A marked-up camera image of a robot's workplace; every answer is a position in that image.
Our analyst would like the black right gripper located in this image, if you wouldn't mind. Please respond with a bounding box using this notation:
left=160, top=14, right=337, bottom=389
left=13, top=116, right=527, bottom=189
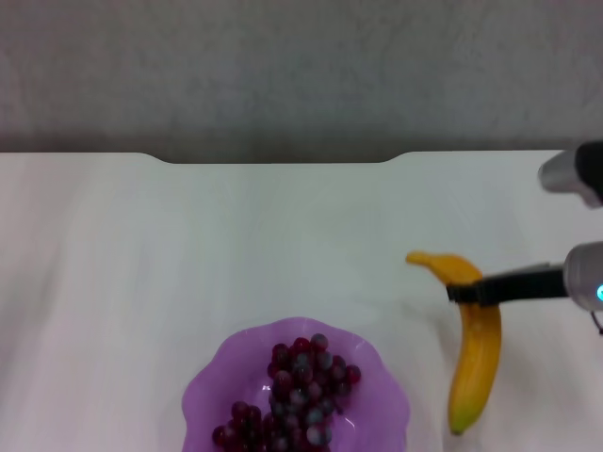
left=446, top=263, right=567, bottom=307

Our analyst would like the yellow banana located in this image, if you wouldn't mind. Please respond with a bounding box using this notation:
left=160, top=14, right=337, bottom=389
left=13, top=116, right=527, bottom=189
left=405, top=251, right=503, bottom=437

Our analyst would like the dark red grape bunch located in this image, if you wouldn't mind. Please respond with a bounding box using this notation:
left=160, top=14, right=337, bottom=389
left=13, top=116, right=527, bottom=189
left=211, top=332, right=363, bottom=452

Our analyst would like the purple scalloped plastic plate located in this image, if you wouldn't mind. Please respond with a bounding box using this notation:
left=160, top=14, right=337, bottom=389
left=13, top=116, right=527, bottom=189
left=181, top=315, right=412, bottom=452

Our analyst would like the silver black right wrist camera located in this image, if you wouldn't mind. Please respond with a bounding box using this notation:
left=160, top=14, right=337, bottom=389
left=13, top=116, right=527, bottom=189
left=538, top=139, right=603, bottom=209

